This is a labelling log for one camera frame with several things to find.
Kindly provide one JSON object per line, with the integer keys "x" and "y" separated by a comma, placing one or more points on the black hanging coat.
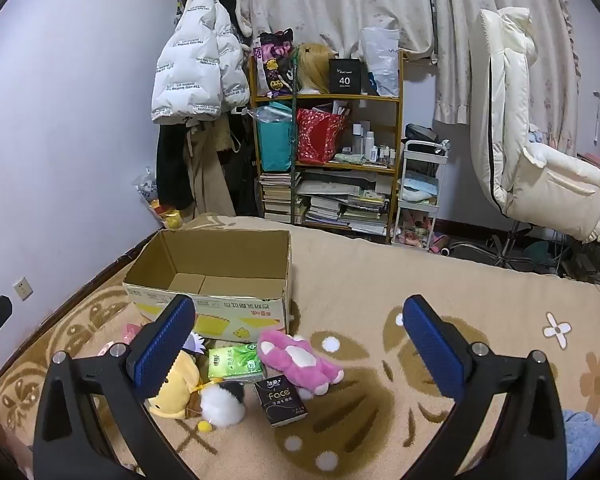
{"x": 172, "y": 170}

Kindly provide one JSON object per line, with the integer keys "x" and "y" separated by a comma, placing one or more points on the dark hanging clothes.
{"x": 242, "y": 170}

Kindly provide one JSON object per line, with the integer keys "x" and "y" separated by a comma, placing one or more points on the plastic bag with yellow items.
{"x": 167, "y": 215}

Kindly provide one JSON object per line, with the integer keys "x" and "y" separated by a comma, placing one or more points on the white trolley cart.
{"x": 425, "y": 152}

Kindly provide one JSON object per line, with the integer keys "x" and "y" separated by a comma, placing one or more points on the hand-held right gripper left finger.
{"x": 165, "y": 345}

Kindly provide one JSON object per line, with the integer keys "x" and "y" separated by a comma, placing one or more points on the pile of books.
{"x": 330, "y": 207}

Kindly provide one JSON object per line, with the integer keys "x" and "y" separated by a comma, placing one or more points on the black tissue pack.
{"x": 280, "y": 402}

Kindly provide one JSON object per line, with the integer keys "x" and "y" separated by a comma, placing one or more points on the beige hanging coat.
{"x": 210, "y": 175}

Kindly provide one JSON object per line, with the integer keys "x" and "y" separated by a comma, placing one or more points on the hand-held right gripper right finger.
{"x": 430, "y": 350}

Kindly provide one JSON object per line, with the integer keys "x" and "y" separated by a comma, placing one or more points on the cardboard box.
{"x": 220, "y": 255}

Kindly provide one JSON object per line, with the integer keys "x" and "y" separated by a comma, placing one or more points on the white puffer jacket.
{"x": 195, "y": 60}

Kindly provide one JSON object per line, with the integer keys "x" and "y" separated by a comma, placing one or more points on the blonde wig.
{"x": 317, "y": 67}

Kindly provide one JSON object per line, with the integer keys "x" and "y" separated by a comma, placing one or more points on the yellow plush toy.
{"x": 180, "y": 390}

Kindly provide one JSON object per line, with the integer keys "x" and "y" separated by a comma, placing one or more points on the red patterned gift bag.
{"x": 320, "y": 135}

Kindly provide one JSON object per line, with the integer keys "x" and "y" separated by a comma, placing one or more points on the pink plastic-wrapped soft toy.
{"x": 130, "y": 332}

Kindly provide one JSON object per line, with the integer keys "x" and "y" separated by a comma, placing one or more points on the cream padded office chair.
{"x": 510, "y": 110}

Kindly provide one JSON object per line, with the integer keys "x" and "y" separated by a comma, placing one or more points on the printed black pink bag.
{"x": 275, "y": 65}

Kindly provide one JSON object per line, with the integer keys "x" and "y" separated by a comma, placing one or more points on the clear plastic bag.
{"x": 382, "y": 60}

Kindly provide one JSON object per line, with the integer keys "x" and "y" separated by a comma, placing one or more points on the wooden shelf rack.
{"x": 330, "y": 96}

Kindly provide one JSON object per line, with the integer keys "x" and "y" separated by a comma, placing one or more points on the green tissue pack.
{"x": 235, "y": 362}

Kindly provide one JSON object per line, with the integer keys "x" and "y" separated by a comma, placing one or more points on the group of white cosmetic bottles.
{"x": 370, "y": 142}

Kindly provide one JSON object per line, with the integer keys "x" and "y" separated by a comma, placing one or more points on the teal gift bag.
{"x": 275, "y": 140}

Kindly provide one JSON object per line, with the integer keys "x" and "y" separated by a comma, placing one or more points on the blue fluffy cloth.
{"x": 582, "y": 440}

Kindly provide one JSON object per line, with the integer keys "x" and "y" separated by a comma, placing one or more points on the black box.
{"x": 347, "y": 77}

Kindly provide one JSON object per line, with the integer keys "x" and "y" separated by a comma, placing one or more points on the white wall outlet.
{"x": 23, "y": 288}

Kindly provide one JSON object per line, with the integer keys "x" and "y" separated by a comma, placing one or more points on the pink plush toy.
{"x": 290, "y": 360}

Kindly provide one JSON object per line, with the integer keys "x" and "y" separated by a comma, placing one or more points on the white fluffy penguin plush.
{"x": 222, "y": 405}

